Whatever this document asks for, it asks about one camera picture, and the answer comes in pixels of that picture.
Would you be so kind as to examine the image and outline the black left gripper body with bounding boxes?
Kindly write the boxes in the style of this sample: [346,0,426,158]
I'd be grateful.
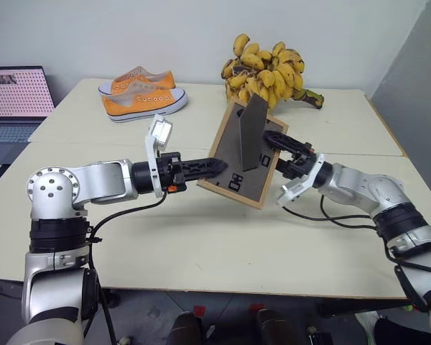
[156,152,187,194]

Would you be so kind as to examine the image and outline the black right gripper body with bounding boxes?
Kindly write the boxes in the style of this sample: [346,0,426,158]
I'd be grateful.
[285,142,317,181]

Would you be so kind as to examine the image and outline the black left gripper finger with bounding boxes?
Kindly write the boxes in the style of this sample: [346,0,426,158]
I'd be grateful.
[182,165,229,182]
[180,157,229,173]

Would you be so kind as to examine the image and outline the wooden picture frame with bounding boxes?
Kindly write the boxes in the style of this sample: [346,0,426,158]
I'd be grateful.
[195,92,290,211]

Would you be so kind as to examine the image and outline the yellow banana bunch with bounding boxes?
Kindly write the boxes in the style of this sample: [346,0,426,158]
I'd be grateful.
[220,32,325,112]

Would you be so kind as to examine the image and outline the orange canvas sneaker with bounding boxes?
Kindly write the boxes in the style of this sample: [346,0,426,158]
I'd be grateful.
[97,65,177,97]
[101,80,189,124]

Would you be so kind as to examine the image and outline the dark rounded shape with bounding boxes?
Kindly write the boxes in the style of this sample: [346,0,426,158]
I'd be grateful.
[164,310,205,345]
[254,308,303,345]

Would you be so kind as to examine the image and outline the open laptop computer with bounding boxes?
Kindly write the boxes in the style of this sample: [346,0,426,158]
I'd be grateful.
[0,65,57,168]

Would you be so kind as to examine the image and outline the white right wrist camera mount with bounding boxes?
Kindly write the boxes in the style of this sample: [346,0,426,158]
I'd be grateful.
[275,153,326,208]

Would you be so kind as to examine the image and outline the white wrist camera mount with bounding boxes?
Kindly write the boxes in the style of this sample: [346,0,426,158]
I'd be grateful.
[275,153,326,208]
[143,114,175,198]

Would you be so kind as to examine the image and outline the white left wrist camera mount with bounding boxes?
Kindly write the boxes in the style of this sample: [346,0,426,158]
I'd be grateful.
[143,114,175,198]

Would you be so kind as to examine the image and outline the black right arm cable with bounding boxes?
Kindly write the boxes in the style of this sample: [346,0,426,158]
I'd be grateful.
[282,193,431,310]

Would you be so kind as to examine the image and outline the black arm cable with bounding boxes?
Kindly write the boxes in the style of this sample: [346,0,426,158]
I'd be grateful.
[282,193,431,310]
[82,192,168,345]

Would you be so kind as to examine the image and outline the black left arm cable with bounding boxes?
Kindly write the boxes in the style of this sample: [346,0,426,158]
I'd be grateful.
[82,192,168,345]

